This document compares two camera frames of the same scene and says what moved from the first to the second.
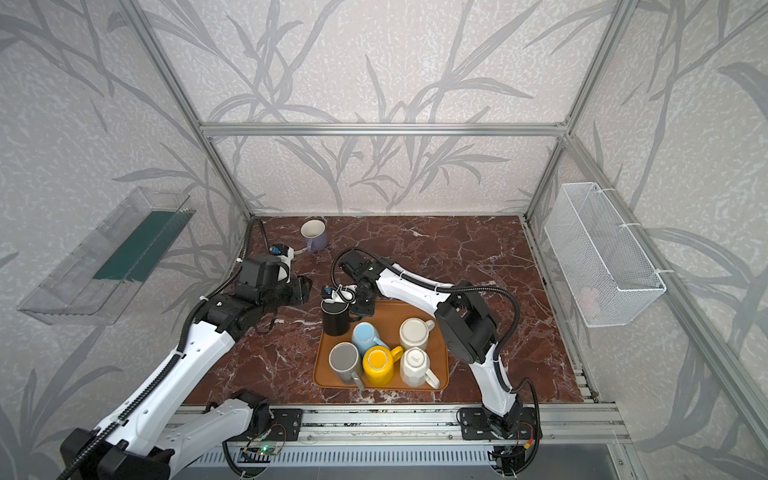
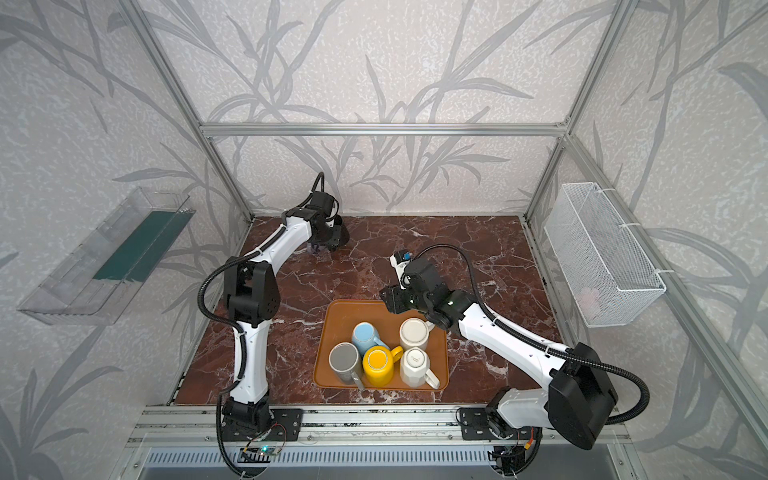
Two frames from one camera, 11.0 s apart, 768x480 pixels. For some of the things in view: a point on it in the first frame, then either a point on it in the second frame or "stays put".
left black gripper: [300, 289] -> [332, 235]
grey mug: [345, 362] stays put
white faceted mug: [414, 368] stays put
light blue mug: [367, 335] stays put
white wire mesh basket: [608, 277] stays put
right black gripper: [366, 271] -> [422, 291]
